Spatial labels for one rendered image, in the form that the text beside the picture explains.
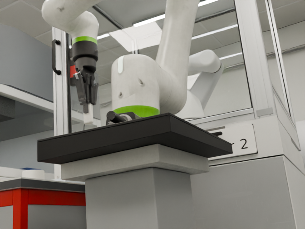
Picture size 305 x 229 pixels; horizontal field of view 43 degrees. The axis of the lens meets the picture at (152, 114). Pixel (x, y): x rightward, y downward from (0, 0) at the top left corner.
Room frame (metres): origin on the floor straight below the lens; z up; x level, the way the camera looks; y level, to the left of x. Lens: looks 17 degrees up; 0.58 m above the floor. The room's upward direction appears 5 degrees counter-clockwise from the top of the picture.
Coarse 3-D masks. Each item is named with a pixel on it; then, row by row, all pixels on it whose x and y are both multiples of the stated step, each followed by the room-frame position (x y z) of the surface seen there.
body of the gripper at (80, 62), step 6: (78, 60) 1.26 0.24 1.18; (84, 60) 1.25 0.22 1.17; (90, 60) 1.26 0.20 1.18; (78, 66) 1.26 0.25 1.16; (84, 66) 1.26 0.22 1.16; (90, 66) 1.26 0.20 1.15; (78, 72) 1.25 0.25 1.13; (84, 72) 1.26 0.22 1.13; (90, 72) 1.29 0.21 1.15; (84, 78) 1.26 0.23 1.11
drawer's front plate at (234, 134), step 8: (232, 128) 1.42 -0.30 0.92; (240, 128) 1.41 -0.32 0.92; (248, 128) 1.40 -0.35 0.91; (224, 136) 1.44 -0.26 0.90; (232, 136) 1.42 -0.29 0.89; (240, 136) 1.41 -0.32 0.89; (248, 136) 1.40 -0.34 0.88; (232, 144) 1.43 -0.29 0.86; (240, 144) 1.41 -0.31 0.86; (248, 144) 1.40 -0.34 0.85; (240, 152) 1.42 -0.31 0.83; (248, 152) 1.40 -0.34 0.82; (256, 152) 1.41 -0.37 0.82; (208, 160) 1.48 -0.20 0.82
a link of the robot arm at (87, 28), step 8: (80, 16) 1.20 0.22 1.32; (88, 16) 1.23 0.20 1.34; (80, 24) 1.22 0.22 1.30; (88, 24) 1.24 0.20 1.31; (96, 24) 1.27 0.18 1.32; (72, 32) 1.24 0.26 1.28; (80, 32) 1.24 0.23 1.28; (88, 32) 1.25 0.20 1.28; (96, 32) 1.28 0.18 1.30; (72, 40) 1.27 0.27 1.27; (80, 40) 1.24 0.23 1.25; (96, 40) 1.28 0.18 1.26
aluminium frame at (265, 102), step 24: (240, 0) 1.40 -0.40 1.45; (240, 24) 1.40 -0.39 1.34; (264, 48) 1.38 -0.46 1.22; (264, 72) 1.38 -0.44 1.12; (264, 96) 1.38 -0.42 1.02; (288, 96) 2.21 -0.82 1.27; (192, 120) 1.50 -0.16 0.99; (216, 120) 1.47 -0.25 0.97; (240, 120) 1.42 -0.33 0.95; (288, 120) 1.83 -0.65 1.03
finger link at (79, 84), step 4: (80, 76) 1.23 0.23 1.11; (76, 80) 1.24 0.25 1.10; (80, 80) 1.23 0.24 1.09; (76, 84) 1.24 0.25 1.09; (80, 84) 1.24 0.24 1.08; (76, 88) 1.25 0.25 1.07; (80, 88) 1.24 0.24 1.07; (80, 92) 1.25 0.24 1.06; (84, 92) 1.25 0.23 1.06; (80, 96) 1.25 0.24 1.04; (84, 96) 1.25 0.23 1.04
